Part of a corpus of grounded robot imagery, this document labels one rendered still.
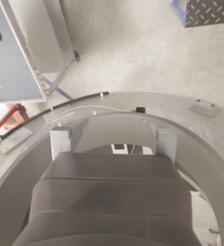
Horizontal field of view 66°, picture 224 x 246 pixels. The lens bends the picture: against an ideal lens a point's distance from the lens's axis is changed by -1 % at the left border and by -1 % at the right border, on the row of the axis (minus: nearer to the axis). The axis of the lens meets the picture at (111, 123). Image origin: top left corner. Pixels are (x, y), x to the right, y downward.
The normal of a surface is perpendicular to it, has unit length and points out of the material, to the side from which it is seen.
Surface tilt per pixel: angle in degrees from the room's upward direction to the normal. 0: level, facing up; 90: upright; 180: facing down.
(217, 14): 0
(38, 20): 0
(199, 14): 0
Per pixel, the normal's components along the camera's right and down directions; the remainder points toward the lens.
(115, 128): -0.11, 0.65
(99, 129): 0.12, 0.61
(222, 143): -0.16, -0.76
